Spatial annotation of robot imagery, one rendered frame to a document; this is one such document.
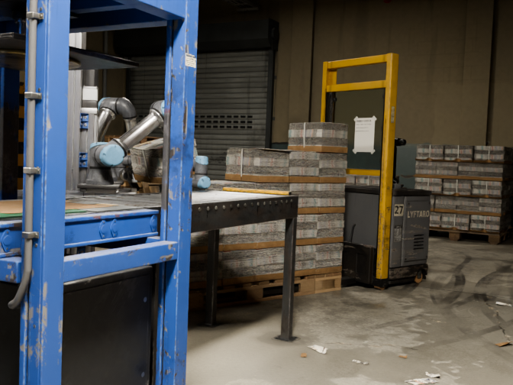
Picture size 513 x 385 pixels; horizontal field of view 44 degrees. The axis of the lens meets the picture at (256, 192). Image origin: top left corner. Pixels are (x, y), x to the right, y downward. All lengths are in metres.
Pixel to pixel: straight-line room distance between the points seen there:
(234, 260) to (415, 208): 1.78
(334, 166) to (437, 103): 5.99
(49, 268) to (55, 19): 0.64
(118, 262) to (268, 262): 2.61
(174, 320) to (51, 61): 0.99
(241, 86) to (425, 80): 3.40
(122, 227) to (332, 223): 2.88
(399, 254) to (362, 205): 0.51
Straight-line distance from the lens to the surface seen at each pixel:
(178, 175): 2.16
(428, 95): 10.72
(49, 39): 1.72
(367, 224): 5.32
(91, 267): 1.85
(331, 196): 4.83
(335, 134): 4.84
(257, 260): 4.39
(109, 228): 2.12
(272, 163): 4.41
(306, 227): 4.67
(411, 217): 5.34
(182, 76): 2.17
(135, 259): 1.99
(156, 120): 3.56
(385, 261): 5.08
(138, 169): 4.19
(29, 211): 1.71
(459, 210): 8.91
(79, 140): 3.76
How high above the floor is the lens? 0.99
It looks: 3 degrees down
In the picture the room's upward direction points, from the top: 2 degrees clockwise
